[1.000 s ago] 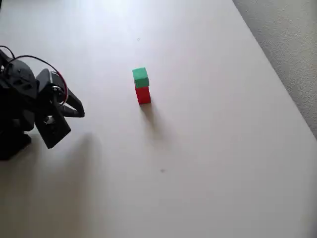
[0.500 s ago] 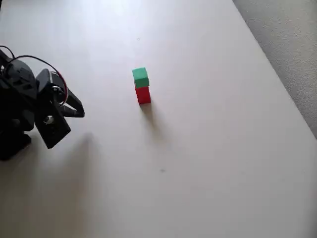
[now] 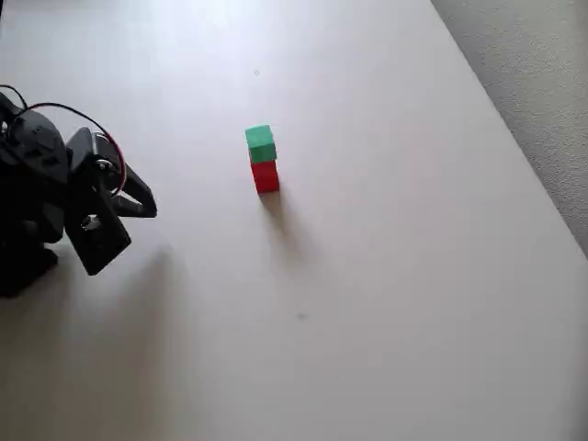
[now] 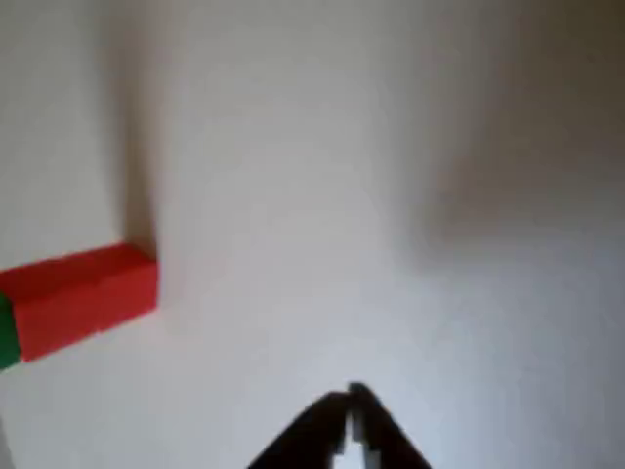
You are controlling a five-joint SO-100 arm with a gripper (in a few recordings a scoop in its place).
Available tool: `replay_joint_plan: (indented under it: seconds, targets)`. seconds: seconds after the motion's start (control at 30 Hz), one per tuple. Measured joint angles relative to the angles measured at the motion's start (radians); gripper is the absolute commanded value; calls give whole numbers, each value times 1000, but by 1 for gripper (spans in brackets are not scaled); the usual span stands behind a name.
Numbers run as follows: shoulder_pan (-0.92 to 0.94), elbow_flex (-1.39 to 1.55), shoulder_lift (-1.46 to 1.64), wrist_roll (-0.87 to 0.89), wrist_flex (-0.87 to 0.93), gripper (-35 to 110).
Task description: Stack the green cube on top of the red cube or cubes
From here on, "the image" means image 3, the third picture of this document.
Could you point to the green cube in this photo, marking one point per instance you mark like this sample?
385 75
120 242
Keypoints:
261 142

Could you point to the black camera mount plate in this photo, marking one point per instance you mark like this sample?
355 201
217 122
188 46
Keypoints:
98 243

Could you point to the red cube block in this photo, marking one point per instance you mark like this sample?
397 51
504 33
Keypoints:
266 184
264 168

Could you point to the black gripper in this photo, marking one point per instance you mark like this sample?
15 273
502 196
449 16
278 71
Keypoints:
102 176

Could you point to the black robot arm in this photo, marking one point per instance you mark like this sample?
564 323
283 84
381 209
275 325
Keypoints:
32 161

